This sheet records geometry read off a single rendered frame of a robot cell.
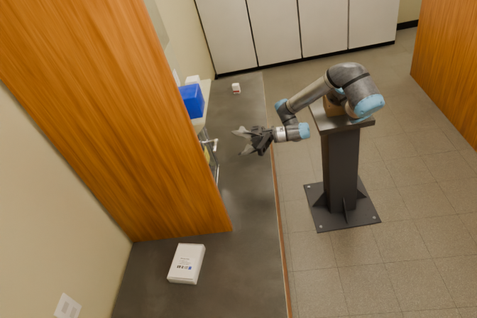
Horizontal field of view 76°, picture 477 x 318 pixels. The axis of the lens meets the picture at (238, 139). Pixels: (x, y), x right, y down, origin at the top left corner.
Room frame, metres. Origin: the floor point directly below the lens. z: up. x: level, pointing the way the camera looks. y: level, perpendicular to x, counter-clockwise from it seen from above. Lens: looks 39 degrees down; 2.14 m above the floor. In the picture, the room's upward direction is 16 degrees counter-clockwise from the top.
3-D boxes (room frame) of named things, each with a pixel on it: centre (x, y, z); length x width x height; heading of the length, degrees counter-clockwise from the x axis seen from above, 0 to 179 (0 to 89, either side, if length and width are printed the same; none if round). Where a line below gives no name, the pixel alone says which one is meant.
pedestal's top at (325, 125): (1.47, -0.65, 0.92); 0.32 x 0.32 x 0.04; 83
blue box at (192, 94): (1.00, 0.14, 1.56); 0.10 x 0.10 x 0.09; 79
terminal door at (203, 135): (1.08, 0.18, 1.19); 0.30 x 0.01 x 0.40; 168
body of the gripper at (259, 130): (1.11, -0.12, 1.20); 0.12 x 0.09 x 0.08; 79
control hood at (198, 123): (1.07, 0.13, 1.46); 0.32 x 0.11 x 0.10; 169
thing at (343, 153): (1.47, -0.65, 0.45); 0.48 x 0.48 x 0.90; 83
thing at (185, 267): (0.73, 0.36, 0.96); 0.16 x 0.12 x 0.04; 160
